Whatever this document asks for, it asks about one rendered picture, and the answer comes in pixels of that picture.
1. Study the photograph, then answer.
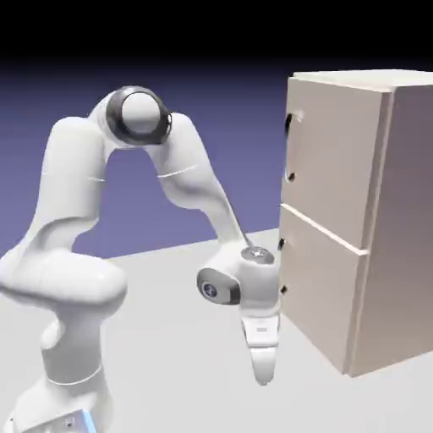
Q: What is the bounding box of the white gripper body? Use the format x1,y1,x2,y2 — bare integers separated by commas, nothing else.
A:
248,345,279,387

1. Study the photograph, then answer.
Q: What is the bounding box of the short beige cabinet door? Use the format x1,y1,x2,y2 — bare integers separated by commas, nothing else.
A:
279,203,370,375

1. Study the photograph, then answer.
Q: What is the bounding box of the beige cabinet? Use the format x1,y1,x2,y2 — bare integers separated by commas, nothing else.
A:
279,69,433,379

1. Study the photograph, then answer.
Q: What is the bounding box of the tall beige cabinet door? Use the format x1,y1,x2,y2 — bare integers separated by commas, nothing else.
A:
280,76,395,253

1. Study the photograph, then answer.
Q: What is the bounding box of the short dark curved handle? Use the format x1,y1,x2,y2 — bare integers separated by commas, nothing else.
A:
277,237,288,296

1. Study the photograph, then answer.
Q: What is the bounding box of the long dark curved handle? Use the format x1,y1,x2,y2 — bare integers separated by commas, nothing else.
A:
283,108,304,184

